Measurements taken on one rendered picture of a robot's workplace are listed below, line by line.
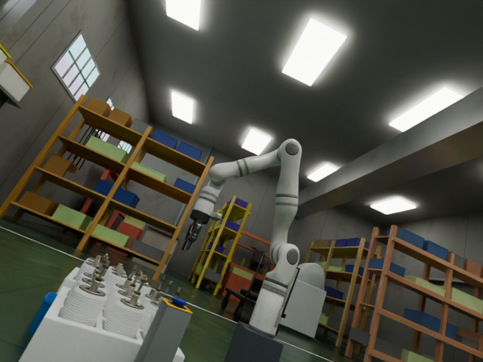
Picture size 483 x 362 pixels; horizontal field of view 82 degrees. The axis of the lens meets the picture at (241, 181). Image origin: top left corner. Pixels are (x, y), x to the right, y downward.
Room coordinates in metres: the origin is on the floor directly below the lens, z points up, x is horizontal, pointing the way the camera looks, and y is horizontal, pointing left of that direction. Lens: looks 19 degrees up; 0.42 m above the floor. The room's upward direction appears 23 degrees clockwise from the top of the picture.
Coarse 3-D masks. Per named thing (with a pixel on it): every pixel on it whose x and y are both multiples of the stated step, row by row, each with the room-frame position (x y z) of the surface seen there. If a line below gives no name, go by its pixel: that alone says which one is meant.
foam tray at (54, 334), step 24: (48, 312) 0.83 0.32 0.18; (48, 336) 0.81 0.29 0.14; (72, 336) 0.83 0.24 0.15; (96, 336) 0.85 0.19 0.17; (120, 336) 0.88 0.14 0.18; (24, 360) 0.80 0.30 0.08; (48, 360) 0.82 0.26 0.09; (72, 360) 0.84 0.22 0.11; (96, 360) 0.86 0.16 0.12; (120, 360) 0.88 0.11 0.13
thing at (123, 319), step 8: (120, 304) 0.90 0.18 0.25; (112, 312) 0.91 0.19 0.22; (120, 312) 0.89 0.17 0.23; (128, 312) 0.89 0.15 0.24; (136, 312) 0.90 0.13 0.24; (144, 312) 0.93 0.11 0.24; (112, 320) 0.90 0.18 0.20; (120, 320) 0.89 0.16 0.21; (128, 320) 0.89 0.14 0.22; (136, 320) 0.91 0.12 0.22; (104, 328) 0.91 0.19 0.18; (112, 328) 0.89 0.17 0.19; (120, 328) 0.89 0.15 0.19; (128, 328) 0.90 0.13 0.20; (136, 328) 0.92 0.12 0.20; (128, 336) 0.91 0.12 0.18
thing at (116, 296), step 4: (116, 292) 1.02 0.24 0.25; (112, 296) 1.02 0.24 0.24; (116, 296) 1.01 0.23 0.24; (120, 296) 1.01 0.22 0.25; (112, 300) 1.01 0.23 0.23; (108, 304) 1.03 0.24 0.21; (112, 304) 1.01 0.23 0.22; (108, 308) 1.01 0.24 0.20; (104, 312) 1.02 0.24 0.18; (108, 312) 1.01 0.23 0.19; (104, 316) 1.01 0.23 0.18
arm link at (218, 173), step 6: (228, 162) 1.05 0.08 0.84; (234, 162) 1.05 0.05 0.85; (216, 168) 1.03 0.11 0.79; (222, 168) 1.04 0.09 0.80; (228, 168) 1.04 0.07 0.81; (234, 168) 1.04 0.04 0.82; (240, 168) 1.04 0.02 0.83; (210, 174) 1.04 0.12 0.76; (216, 174) 1.03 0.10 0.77; (222, 174) 1.03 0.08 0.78; (228, 174) 1.04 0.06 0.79; (234, 174) 1.05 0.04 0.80; (240, 174) 1.06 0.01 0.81; (216, 180) 1.05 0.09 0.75; (222, 180) 1.06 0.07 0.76
